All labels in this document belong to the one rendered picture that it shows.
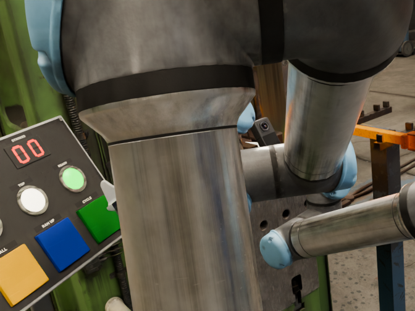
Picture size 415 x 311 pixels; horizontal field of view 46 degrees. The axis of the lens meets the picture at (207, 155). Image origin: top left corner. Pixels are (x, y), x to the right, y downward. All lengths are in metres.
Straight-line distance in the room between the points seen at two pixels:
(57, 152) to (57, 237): 0.18
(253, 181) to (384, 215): 0.25
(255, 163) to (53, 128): 0.50
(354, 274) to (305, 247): 1.59
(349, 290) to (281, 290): 0.96
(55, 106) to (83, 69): 0.92
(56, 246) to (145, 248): 0.61
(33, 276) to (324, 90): 0.60
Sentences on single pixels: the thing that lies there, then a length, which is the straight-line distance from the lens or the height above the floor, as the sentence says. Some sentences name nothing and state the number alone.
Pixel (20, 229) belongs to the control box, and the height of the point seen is 1.06.
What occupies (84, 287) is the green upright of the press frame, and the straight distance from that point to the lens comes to 1.37.
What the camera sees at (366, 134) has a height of 0.96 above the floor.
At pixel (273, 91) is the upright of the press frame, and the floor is 1.07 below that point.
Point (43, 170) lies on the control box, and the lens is 0.96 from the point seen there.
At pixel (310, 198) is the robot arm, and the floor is 0.94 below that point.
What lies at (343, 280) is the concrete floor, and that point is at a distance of 2.49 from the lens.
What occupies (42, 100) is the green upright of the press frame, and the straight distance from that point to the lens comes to 1.20.
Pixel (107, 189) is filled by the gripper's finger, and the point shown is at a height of 1.08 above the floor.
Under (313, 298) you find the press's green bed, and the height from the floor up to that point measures 0.44.
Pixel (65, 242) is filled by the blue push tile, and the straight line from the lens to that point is 0.91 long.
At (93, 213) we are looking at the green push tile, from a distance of 0.96.
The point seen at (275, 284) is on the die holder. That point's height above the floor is 0.57.
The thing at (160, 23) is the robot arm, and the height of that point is 1.37.
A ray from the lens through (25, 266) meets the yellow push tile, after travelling 0.86.
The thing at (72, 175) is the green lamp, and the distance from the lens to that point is 0.98.
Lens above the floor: 1.38
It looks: 18 degrees down
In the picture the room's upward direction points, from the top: 10 degrees counter-clockwise
